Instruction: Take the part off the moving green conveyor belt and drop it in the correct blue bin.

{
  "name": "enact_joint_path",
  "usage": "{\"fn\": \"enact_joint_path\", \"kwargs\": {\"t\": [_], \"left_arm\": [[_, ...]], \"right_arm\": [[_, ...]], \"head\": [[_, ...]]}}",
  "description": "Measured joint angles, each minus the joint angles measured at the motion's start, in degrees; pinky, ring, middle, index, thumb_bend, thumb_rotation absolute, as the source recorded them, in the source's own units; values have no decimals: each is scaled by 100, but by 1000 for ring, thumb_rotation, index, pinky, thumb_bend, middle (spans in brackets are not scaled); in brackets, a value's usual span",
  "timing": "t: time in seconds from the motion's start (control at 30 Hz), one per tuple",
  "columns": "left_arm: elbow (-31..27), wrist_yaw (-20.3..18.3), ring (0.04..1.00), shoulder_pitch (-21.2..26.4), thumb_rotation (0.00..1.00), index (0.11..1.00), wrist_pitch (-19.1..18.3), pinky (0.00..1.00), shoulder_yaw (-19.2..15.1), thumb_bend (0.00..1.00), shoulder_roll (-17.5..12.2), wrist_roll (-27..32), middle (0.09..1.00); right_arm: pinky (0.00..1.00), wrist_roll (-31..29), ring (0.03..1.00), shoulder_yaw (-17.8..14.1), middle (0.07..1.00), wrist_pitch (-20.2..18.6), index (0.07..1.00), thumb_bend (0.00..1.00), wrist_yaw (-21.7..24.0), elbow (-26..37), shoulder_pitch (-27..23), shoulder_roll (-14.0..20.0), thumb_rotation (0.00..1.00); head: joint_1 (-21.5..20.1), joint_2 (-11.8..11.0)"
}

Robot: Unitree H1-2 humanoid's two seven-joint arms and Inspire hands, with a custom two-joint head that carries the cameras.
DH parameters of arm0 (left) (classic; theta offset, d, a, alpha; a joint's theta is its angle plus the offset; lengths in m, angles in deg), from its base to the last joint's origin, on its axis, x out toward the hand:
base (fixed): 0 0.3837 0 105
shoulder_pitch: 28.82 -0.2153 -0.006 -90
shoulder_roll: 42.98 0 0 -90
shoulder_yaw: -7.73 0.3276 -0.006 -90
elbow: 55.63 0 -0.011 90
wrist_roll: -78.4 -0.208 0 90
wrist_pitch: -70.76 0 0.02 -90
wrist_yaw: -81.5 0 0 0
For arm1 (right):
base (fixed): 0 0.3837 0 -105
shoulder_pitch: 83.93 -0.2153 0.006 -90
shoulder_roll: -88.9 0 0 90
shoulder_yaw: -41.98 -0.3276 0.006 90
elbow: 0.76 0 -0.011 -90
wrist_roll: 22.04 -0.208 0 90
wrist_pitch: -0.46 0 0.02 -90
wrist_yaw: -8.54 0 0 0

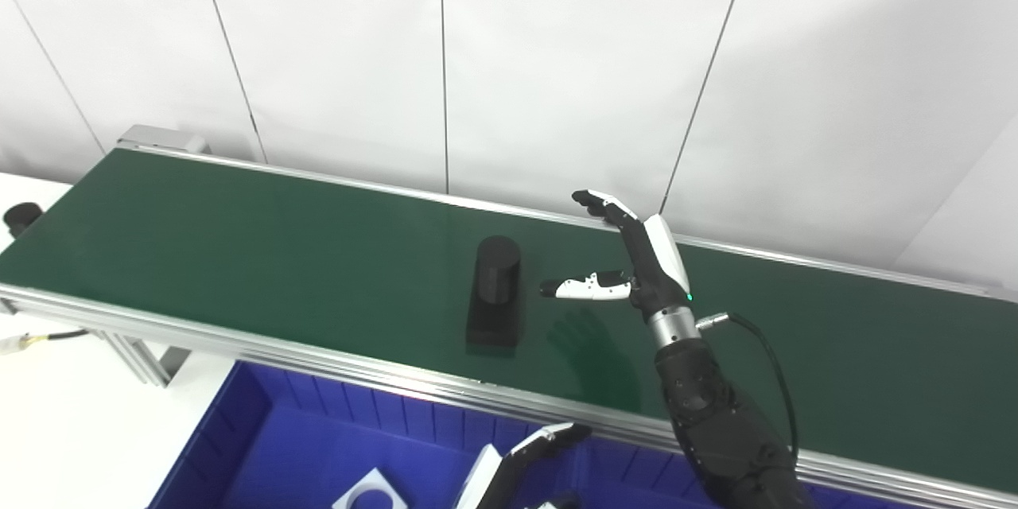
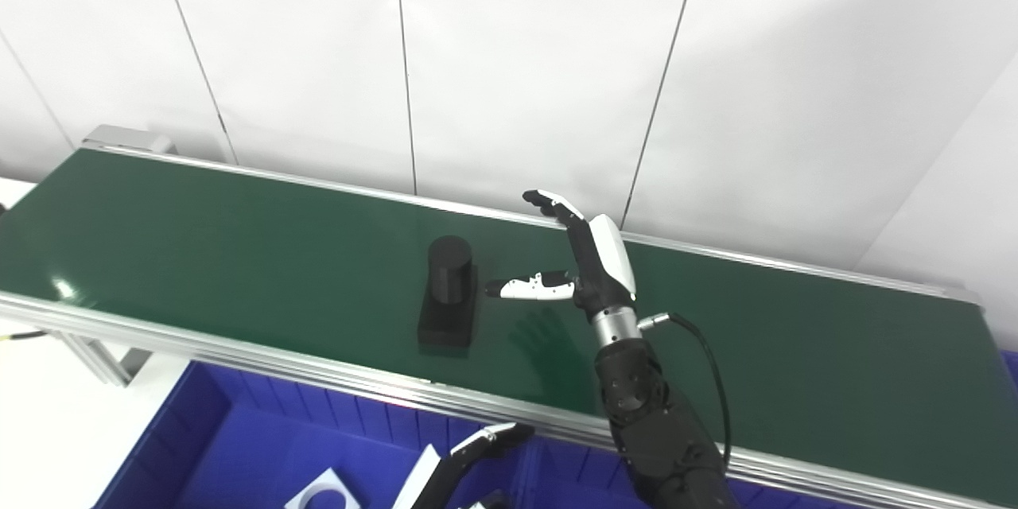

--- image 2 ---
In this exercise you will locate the large blue plastic bin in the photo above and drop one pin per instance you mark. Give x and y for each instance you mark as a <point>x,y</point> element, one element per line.
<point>1011,370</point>

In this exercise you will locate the grey conveyor motor housing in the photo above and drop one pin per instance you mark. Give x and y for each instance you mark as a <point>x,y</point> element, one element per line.
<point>127,137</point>

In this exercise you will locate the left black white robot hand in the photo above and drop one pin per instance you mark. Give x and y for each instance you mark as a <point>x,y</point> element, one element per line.
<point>433,485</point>

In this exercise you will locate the white square plate with hole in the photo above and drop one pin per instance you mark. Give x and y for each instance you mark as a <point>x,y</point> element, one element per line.
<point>306,497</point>

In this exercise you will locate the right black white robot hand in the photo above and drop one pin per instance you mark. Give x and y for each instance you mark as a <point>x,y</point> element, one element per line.
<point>604,262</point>

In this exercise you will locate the black cylinder block part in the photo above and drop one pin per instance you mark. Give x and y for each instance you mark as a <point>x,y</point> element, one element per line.
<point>449,302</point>

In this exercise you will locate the green conveyor belt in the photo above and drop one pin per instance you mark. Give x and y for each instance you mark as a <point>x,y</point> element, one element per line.
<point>278,362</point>
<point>238,254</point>

